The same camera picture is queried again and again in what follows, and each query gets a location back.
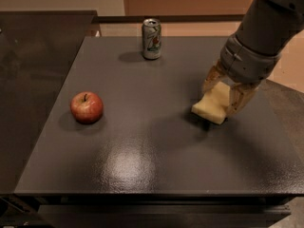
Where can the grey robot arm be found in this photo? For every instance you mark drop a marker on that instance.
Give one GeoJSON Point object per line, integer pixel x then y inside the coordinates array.
{"type": "Point", "coordinates": [269, 25]}

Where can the yellow sponge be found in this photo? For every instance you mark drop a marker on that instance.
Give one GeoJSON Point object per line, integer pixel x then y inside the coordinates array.
{"type": "Point", "coordinates": [213, 105]}

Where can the red apple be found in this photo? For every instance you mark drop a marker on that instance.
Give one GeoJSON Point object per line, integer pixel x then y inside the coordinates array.
{"type": "Point", "coordinates": [87, 107]}

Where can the green white soda can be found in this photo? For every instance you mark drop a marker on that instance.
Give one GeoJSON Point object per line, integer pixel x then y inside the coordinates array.
{"type": "Point", "coordinates": [151, 39]}

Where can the dark wooden rail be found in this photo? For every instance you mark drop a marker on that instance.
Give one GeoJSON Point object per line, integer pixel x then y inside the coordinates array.
{"type": "Point", "coordinates": [167, 19]}

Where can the dark side table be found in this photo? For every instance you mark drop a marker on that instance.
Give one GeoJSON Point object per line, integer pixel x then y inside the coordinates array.
{"type": "Point", "coordinates": [37, 50]}

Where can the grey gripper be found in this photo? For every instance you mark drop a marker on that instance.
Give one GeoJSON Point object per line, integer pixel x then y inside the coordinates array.
{"type": "Point", "coordinates": [245, 65]}

